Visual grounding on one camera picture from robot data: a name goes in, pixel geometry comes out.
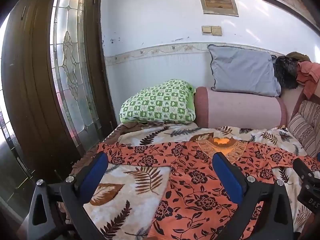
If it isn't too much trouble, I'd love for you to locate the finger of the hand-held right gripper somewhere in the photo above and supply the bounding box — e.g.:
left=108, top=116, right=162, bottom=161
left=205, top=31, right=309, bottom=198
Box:
left=292, top=154, right=320, bottom=180

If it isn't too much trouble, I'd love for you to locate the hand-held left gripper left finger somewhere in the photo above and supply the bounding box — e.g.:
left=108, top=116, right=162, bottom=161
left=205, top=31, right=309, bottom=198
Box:
left=25, top=152, right=110, bottom=240

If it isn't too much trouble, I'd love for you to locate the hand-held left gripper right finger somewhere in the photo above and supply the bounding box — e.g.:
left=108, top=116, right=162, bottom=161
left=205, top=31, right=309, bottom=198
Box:
left=212, top=152, right=297, bottom=240

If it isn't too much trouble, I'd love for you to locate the orange black floral garment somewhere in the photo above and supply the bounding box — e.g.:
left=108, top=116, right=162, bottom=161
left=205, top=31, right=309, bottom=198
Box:
left=96, top=136, right=320, bottom=240

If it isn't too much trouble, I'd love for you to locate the small striped cushion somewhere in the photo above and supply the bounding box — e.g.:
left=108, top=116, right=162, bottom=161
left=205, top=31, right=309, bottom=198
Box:
left=287, top=112, right=316, bottom=151

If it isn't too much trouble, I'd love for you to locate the beige leaf print blanket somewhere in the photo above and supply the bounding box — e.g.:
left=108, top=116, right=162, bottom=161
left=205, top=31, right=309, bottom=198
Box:
left=70, top=124, right=313, bottom=240

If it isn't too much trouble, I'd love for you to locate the large striped sofa cushion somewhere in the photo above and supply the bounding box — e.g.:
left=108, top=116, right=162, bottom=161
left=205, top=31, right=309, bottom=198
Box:
left=299, top=100, right=320, bottom=155

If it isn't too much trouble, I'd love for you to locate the pink bolster pillow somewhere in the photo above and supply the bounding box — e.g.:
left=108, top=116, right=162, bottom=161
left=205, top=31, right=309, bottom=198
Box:
left=194, top=86, right=288, bottom=128

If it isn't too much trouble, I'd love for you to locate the pink sofa backrest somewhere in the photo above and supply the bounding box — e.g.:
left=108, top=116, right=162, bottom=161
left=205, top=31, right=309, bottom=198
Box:
left=280, top=85, right=320, bottom=128

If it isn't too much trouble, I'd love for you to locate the glass side panel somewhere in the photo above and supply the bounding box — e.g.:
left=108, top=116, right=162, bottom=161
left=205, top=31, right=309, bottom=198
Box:
left=0, top=20, right=38, bottom=213

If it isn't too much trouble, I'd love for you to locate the salmon cloth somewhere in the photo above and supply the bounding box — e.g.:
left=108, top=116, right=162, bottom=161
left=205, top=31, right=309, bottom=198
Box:
left=296, top=61, right=320, bottom=99

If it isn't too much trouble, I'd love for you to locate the green checked pillow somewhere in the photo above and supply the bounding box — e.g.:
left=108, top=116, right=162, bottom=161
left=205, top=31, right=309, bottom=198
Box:
left=119, top=79, right=197, bottom=125

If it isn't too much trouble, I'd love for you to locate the black furry cloth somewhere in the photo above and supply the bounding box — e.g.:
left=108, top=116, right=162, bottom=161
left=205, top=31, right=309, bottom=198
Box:
left=272, top=55, right=300, bottom=90

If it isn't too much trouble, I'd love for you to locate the grey pillow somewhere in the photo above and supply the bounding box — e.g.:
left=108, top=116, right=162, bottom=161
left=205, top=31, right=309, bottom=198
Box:
left=207, top=44, right=282, bottom=98

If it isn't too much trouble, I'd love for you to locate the olive cloth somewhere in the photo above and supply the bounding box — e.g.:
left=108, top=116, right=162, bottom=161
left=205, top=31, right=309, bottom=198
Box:
left=286, top=52, right=312, bottom=63

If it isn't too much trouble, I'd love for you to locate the wooden stained glass door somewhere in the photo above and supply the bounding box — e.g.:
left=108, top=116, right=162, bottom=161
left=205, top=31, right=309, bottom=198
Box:
left=1, top=0, right=118, bottom=180

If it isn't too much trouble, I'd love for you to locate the framed wall panel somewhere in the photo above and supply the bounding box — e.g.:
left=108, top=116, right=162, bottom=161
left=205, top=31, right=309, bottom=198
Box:
left=198, top=0, right=239, bottom=17

